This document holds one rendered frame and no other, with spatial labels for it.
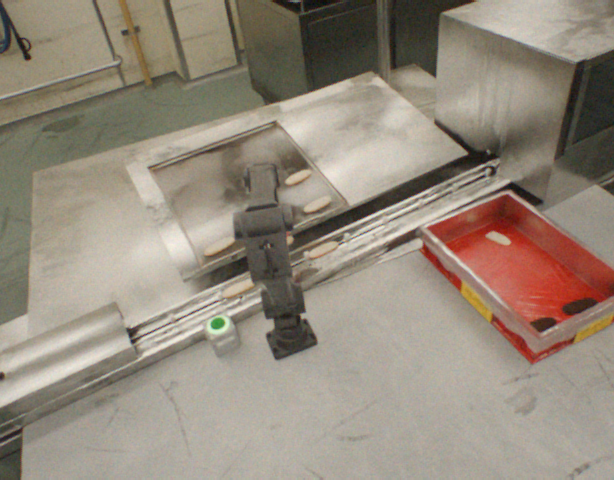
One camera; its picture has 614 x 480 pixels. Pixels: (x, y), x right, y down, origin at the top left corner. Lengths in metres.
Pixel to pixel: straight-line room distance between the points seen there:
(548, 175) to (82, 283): 1.45
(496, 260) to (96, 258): 1.25
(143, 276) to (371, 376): 0.78
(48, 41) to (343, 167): 3.53
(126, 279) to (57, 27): 3.44
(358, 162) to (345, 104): 0.33
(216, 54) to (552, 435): 4.26
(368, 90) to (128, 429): 1.48
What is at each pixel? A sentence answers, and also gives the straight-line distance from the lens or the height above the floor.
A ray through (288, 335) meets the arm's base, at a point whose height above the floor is 0.88.
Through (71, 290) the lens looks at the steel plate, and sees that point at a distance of 1.76.
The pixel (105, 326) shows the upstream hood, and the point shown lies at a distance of 1.45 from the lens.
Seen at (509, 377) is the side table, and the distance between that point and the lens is 1.33.
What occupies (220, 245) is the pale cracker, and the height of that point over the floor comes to 0.91.
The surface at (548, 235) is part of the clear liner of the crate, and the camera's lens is 1.60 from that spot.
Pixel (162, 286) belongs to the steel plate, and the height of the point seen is 0.82.
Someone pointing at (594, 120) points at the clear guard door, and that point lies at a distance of 1.74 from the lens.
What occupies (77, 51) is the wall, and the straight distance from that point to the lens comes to 4.97.
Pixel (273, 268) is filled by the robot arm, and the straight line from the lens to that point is 0.93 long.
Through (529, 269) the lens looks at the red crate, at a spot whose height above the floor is 0.82.
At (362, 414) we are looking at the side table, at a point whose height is 0.82.
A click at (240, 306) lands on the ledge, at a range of 1.44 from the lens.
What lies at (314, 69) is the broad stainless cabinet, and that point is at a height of 0.61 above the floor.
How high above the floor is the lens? 1.90
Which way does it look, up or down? 41 degrees down
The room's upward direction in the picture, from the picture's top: 9 degrees counter-clockwise
